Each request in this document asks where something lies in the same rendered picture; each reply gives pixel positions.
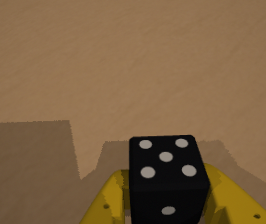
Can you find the black die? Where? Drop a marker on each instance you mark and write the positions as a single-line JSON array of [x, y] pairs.
[[168, 182]]

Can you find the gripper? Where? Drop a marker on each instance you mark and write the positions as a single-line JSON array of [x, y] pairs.
[[226, 202]]

